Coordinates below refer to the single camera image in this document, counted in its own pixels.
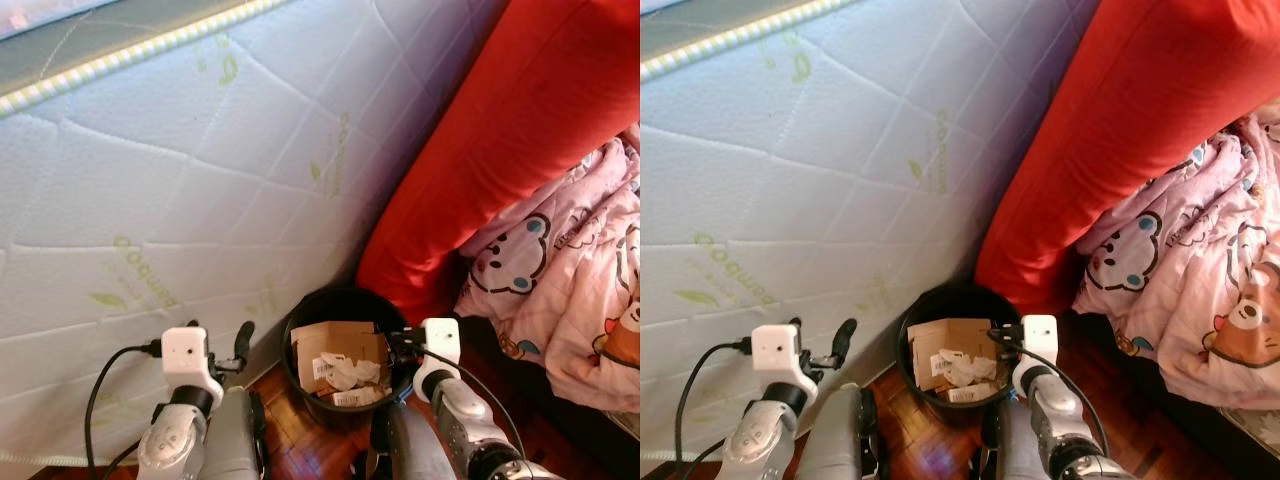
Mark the pink bear print blanket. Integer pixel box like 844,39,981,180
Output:
455,125,641,413
1070,108,1280,411

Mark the crumpled white paper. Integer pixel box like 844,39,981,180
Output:
325,352,383,391
935,350,1001,389

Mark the brown cardboard piece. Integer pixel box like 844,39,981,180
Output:
290,320,393,396
905,318,1001,393

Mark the black round trash bin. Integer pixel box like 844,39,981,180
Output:
895,283,1041,413
282,285,426,416

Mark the grey left robot leg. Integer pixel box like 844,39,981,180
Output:
200,385,269,480
795,385,881,480

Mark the grey robot leg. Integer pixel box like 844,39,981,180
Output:
985,400,1051,480
200,385,269,480
370,400,451,480
795,385,881,480

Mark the grey right robot leg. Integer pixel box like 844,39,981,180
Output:
985,400,1051,480
370,400,451,480

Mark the white quilted bamboo mattress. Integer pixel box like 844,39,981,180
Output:
0,0,511,466
640,0,1101,471

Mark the black bed base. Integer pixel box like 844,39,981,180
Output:
1060,310,1280,480
455,315,641,480

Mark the beige floral bed sheet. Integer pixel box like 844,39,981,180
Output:
600,408,641,441
1222,400,1280,461

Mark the red fabric cushion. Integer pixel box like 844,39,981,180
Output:
355,0,641,326
975,0,1280,319

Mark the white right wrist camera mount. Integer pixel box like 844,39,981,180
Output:
1012,315,1061,396
412,318,463,401

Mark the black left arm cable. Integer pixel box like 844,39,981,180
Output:
676,338,756,480
84,340,166,480

